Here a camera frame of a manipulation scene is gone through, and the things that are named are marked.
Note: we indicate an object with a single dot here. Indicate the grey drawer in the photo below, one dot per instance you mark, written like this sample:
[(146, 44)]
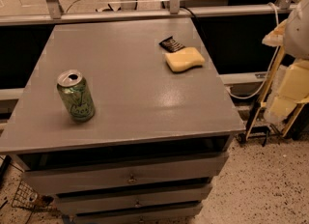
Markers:
[(135, 199), (149, 170), (145, 214)]

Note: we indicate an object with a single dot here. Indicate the grey drawer cabinet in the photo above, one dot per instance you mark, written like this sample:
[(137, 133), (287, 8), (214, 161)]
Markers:
[(143, 110)]

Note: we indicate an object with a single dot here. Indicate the green soda can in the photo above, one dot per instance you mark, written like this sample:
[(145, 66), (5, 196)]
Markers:
[(74, 92)]

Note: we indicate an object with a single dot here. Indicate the top grey drawer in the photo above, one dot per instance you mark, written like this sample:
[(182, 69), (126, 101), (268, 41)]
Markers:
[(149, 170)]

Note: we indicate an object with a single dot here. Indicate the wire mesh basket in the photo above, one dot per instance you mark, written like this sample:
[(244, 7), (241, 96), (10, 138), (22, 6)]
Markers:
[(26, 198)]

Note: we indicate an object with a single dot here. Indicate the yellow sponge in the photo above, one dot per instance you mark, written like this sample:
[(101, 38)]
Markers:
[(184, 59)]

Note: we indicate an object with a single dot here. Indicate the middle grey drawer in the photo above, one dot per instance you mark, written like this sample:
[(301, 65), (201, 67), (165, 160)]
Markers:
[(135, 199)]

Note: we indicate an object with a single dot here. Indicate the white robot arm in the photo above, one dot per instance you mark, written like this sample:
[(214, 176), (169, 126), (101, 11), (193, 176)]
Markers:
[(296, 37)]

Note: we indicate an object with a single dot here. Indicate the black snack wrapper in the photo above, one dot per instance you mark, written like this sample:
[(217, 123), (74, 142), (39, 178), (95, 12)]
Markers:
[(171, 45)]

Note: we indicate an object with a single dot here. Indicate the bottom grey drawer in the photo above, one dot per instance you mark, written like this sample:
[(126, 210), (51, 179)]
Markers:
[(145, 214)]

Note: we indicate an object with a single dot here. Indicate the yellow pole stand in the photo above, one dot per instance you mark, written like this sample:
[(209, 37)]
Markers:
[(261, 102)]

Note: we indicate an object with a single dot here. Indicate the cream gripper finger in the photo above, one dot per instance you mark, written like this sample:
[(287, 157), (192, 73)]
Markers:
[(290, 85), (276, 36)]

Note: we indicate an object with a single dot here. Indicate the metal railing frame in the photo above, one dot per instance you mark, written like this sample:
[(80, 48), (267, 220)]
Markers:
[(145, 2)]

